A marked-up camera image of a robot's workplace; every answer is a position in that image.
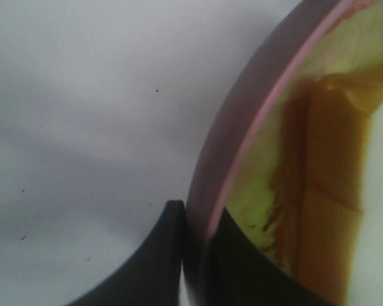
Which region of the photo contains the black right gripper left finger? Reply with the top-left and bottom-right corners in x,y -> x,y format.
70,200 -> 186,305

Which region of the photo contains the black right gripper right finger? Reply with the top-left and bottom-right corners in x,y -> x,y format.
195,210 -> 331,305

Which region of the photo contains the toast sandwich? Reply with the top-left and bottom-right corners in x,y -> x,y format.
260,64 -> 383,305

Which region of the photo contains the pink round plate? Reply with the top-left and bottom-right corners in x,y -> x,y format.
184,1 -> 383,305

